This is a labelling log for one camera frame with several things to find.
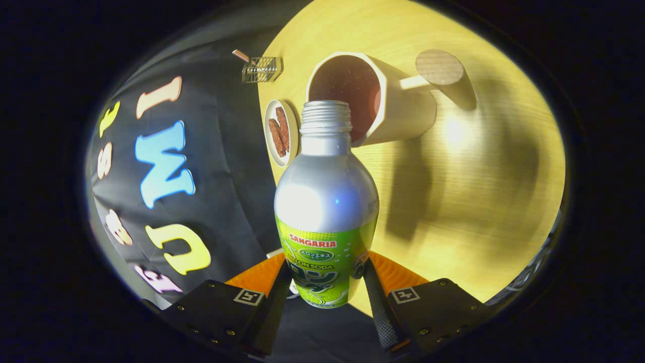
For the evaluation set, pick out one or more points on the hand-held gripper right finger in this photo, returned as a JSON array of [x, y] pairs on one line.
[[378, 312]]

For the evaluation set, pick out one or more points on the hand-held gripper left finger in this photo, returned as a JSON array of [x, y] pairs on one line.
[[274, 312]]

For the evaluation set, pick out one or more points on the silver green juice bottle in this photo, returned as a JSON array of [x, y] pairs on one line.
[[325, 201]]

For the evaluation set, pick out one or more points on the wooden table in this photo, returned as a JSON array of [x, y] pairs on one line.
[[478, 201]]

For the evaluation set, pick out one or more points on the brown meat slice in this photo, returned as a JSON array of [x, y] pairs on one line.
[[275, 138], [283, 128]]

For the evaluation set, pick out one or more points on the white round plate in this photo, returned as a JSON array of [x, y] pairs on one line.
[[270, 111]]

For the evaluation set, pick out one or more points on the pink striped straw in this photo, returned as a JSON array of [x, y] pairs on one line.
[[240, 55]]

